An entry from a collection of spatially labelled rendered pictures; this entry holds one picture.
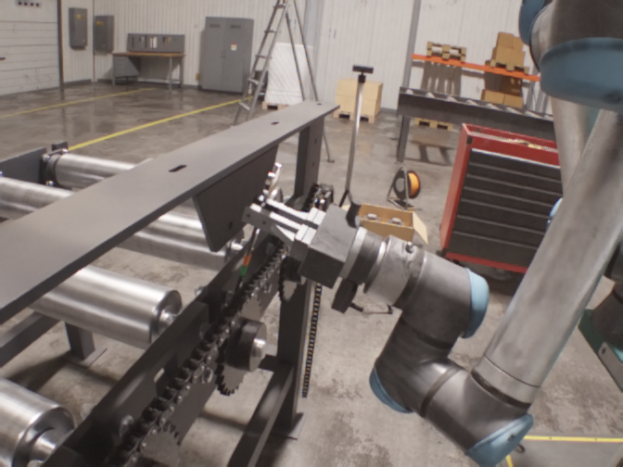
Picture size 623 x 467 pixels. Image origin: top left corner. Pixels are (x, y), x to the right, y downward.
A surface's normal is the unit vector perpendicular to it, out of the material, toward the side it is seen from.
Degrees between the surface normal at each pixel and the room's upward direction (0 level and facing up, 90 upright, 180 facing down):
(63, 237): 0
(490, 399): 68
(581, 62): 93
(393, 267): 58
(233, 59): 90
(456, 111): 90
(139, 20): 90
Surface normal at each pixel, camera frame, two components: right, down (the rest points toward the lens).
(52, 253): 0.10, -0.91
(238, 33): -0.26, 0.37
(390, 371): -0.72, -0.17
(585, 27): -0.86, 0.13
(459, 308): -0.10, 0.10
